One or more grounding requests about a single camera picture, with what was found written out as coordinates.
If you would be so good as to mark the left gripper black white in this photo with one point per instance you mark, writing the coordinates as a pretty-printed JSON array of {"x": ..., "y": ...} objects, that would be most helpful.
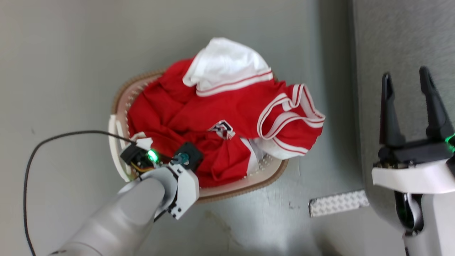
[{"x": 137, "y": 156}]

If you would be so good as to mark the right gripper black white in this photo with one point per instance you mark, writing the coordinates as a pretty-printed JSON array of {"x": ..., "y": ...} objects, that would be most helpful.
[{"x": 412, "y": 174}]

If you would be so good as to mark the red white sports jersey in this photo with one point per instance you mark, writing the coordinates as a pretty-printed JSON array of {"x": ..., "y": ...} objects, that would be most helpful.
[{"x": 199, "y": 113}]

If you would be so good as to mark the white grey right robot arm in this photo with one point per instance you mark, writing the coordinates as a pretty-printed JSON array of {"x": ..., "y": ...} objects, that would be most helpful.
[{"x": 433, "y": 227}]

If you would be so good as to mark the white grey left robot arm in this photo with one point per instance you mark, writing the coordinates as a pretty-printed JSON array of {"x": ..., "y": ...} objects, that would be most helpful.
[{"x": 117, "y": 220}]

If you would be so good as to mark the white brown laundry basket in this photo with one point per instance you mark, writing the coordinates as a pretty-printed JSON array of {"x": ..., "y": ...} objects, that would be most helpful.
[{"x": 227, "y": 190}]

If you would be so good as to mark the grey fabric sofa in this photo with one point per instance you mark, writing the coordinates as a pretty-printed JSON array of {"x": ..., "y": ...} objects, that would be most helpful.
[{"x": 401, "y": 71}]

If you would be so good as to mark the patterned metal sofa foot plate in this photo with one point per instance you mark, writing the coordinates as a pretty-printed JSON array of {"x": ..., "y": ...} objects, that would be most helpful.
[{"x": 337, "y": 203}]

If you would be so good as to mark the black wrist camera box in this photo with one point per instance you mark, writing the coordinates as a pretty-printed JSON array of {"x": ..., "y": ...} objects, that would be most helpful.
[{"x": 190, "y": 153}]

